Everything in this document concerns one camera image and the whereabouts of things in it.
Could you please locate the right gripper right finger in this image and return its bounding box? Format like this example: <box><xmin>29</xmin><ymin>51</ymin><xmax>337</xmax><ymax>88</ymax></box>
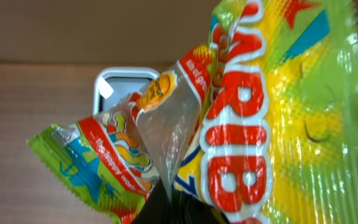
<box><xmin>174</xmin><ymin>190</ymin><xmax>228</xmax><ymax>224</ymax></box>

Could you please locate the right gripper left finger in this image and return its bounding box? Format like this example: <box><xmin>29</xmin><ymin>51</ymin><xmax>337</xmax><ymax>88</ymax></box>
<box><xmin>132</xmin><ymin>180</ymin><xmax>172</xmax><ymax>224</ymax></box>

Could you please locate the Haribo gummy candy bag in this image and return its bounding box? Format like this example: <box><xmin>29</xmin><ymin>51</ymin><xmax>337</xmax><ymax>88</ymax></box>
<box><xmin>28</xmin><ymin>0</ymin><xmax>358</xmax><ymax>223</ymax></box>

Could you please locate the white barcode scanner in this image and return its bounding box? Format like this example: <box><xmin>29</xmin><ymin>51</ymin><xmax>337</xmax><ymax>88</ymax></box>
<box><xmin>93</xmin><ymin>67</ymin><xmax>160</xmax><ymax>114</ymax></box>

